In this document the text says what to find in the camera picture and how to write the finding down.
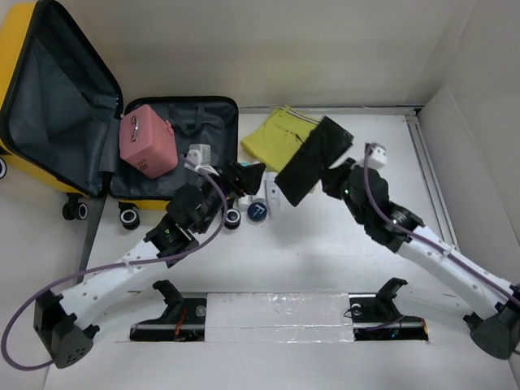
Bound white lotion bottle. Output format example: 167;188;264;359
266;172;281;215

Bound round blue cream jar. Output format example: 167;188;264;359
247;201;267;223

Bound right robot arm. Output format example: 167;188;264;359
322;160;519;360

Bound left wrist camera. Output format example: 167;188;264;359
184;144;219;176

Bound black garment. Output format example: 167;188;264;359
275;116;353;207

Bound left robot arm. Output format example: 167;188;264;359
33;162;266;369

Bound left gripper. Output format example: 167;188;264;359
196;160;263;235

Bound yellow shorts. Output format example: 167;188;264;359
240;106;319;172

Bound pink cosmetic case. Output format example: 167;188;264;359
119;105;179;179

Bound yellow hard-shell suitcase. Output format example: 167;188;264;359
1;1;239;230

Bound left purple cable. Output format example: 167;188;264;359
0;160;228;373

